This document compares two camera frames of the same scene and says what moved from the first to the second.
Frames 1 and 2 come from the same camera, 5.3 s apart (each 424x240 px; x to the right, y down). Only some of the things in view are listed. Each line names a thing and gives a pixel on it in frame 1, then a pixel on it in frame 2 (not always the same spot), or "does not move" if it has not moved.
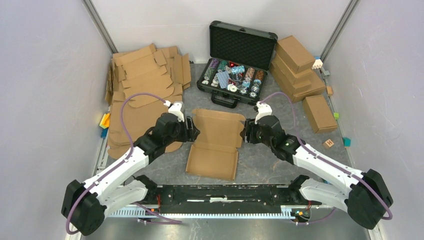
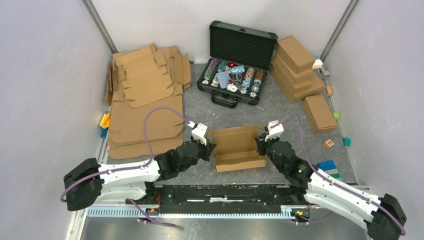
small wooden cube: x=329 y=90 does not move
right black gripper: x=249 y=126 -> x=260 y=143
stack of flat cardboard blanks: x=142 y=85 does not move
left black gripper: x=191 y=134 -> x=207 y=148
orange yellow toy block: x=105 y=121 does not move
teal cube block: x=347 y=141 does not move
